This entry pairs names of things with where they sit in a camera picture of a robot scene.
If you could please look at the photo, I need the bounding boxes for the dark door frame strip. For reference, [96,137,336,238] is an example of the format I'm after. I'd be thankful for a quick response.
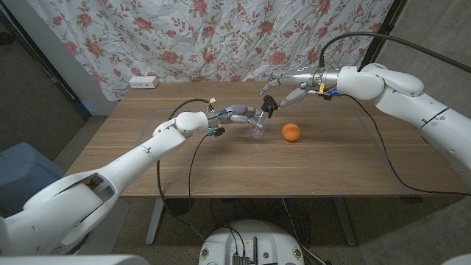
[0,7,91,119]

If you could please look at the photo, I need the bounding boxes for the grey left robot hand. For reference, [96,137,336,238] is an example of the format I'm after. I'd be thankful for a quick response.
[208,104,268,128]

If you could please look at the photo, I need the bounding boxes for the clear plastic spray bottle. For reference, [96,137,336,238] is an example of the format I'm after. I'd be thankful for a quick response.
[248,112,270,139]

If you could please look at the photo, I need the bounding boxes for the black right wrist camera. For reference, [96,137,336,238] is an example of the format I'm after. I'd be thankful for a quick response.
[318,89,339,102]

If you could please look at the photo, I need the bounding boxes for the thin black right camera cable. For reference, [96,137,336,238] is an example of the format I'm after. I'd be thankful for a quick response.
[340,93,471,197]

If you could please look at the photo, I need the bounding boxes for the white power strip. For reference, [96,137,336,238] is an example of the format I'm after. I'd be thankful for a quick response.
[128,75,160,90]

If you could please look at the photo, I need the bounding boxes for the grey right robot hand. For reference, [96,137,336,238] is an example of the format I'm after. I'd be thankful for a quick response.
[259,66,341,110]

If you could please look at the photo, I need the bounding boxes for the black backdrop stand pole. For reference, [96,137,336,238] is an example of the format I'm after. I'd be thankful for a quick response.
[354,0,408,81]

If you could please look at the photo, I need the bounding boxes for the grey table leg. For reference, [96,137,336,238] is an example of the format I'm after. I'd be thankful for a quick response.
[333,198,357,247]

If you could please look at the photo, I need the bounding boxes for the floral print backdrop cloth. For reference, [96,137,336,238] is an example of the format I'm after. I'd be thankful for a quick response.
[27,0,394,102]

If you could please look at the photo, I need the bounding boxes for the white table leg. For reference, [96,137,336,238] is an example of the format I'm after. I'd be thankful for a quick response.
[145,198,166,247]

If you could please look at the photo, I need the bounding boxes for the thin black left camera cable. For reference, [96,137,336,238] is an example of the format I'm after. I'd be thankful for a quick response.
[188,132,213,226]

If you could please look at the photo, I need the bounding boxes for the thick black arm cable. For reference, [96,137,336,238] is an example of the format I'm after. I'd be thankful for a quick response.
[318,31,471,74]
[156,98,206,244]

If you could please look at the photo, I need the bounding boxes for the blue plastic bin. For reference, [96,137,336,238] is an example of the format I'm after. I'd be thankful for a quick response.
[0,142,67,218]

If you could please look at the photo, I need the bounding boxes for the thin black camera cable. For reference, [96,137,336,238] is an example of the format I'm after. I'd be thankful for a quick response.
[340,93,471,197]
[188,132,213,226]

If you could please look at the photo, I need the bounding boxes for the black round floor disc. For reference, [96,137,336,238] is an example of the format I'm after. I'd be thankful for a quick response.
[164,198,195,216]

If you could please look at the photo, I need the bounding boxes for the white floor cable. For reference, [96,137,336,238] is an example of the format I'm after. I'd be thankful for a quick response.
[281,198,327,265]

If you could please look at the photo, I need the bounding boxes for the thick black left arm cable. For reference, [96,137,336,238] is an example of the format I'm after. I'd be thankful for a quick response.
[156,98,206,244]

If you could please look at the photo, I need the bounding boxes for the orange fruit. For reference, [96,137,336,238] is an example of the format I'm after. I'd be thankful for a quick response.
[281,122,302,142]

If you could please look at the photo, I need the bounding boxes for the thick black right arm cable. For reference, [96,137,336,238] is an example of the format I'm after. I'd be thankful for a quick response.
[318,31,471,74]

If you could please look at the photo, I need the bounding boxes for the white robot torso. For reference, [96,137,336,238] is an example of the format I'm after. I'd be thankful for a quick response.
[198,219,305,265]

